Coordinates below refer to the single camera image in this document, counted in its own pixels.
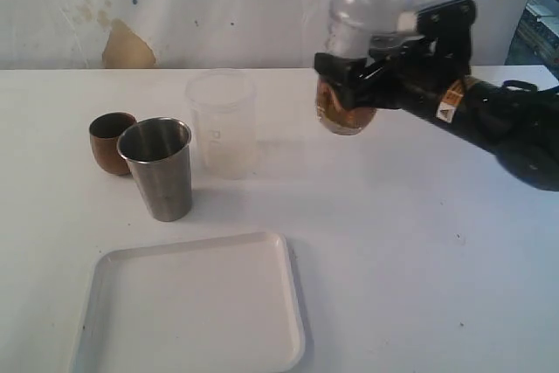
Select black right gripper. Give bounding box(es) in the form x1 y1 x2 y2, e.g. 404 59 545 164
313 27 475 116

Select brown chunks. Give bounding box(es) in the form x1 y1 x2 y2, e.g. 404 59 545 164
315 79 376 135

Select clear plastic shaker cup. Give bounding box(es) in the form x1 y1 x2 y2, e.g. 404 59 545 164
315 21 377 135

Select clear dome shaker lid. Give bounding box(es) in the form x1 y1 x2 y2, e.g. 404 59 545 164
325 0 411 59

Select stainless steel tumbler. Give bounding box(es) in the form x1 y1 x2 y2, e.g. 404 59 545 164
117 117 193 222

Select brown wooden cup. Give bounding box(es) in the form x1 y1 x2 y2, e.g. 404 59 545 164
89 112 136 176

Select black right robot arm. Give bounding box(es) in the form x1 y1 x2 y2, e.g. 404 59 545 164
314 37 558 191

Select translucent white plastic container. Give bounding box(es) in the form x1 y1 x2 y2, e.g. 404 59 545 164
185 69 257 179

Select white square plastic tray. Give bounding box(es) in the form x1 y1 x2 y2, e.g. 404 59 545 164
70 231 306 372

